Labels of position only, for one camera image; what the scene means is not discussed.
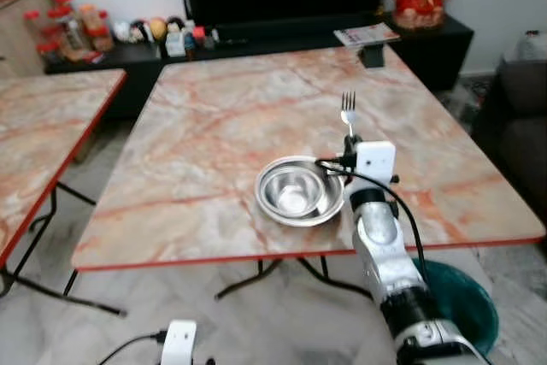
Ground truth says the silver metal fork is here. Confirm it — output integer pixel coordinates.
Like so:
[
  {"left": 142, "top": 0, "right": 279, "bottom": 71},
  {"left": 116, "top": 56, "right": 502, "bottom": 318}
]
[{"left": 340, "top": 91, "right": 357, "bottom": 139}]

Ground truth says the round stainless steel bowl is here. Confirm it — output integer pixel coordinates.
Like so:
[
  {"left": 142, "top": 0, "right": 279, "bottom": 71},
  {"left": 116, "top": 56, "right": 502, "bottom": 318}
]
[{"left": 255, "top": 156, "right": 347, "bottom": 228}]

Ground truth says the small black box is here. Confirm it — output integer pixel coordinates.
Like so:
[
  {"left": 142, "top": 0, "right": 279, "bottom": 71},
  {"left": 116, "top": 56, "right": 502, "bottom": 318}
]
[{"left": 358, "top": 42, "right": 388, "bottom": 69}]

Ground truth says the red and white magazine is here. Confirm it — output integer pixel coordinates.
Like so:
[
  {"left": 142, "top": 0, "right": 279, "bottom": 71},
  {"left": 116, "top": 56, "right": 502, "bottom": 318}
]
[{"left": 332, "top": 23, "right": 402, "bottom": 49}]

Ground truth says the black low tv console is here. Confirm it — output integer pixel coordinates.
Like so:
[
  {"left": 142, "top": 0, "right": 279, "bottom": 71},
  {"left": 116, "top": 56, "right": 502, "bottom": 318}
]
[{"left": 43, "top": 13, "right": 476, "bottom": 120}]

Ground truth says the large marble folding table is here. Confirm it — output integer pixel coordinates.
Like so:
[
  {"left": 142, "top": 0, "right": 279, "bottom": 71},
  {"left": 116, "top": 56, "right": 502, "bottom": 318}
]
[{"left": 71, "top": 44, "right": 547, "bottom": 301}]

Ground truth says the dark brown sofa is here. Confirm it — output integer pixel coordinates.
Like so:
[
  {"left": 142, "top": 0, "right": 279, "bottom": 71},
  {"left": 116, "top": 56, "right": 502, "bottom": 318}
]
[{"left": 473, "top": 33, "right": 547, "bottom": 222}]

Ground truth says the green rubbish bag bin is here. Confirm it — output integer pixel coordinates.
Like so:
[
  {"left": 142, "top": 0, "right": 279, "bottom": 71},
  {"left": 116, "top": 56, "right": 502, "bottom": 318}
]
[{"left": 410, "top": 257, "right": 500, "bottom": 357}]

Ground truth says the row of small figurines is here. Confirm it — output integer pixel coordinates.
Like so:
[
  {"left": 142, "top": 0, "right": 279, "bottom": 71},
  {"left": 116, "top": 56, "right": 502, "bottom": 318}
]
[{"left": 114, "top": 15, "right": 221, "bottom": 60}]

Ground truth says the marble table with red edge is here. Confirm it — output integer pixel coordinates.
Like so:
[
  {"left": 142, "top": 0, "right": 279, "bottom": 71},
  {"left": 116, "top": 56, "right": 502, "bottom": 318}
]
[{"left": 0, "top": 68, "right": 128, "bottom": 317}]

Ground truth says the light wooden cabinet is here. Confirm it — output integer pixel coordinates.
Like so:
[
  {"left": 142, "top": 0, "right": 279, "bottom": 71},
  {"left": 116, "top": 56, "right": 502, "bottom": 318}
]
[{"left": 0, "top": 0, "right": 54, "bottom": 79}]

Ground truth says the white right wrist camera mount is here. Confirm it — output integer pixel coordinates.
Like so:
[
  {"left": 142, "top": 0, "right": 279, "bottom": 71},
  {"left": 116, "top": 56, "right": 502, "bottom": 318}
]
[{"left": 353, "top": 140, "right": 397, "bottom": 189}]

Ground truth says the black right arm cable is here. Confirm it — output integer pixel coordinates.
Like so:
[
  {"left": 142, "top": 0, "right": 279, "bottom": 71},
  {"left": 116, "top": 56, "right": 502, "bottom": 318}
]
[{"left": 315, "top": 157, "right": 431, "bottom": 285}]

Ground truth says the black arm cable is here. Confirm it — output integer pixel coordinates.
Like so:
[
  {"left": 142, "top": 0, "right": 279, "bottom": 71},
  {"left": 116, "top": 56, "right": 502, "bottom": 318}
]
[
  {"left": 315, "top": 157, "right": 431, "bottom": 285},
  {"left": 97, "top": 329, "right": 168, "bottom": 365}
]

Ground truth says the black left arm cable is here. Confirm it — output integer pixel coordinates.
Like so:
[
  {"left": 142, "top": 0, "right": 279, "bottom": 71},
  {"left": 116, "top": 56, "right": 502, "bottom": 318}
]
[{"left": 97, "top": 329, "right": 168, "bottom": 365}]

